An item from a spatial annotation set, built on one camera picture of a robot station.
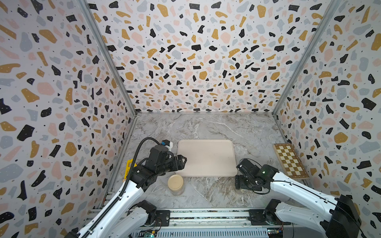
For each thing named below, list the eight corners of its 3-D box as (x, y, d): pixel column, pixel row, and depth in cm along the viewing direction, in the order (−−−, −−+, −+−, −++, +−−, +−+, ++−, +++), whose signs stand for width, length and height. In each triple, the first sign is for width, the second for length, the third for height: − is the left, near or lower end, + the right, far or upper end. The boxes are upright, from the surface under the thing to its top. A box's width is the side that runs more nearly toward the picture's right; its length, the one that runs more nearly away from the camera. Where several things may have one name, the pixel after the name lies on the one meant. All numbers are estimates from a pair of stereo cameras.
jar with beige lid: (170, 196, 83) (166, 189, 74) (171, 182, 88) (168, 174, 79) (183, 196, 83) (182, 189, 74) (184, 182, 88) (183, 174, 79)
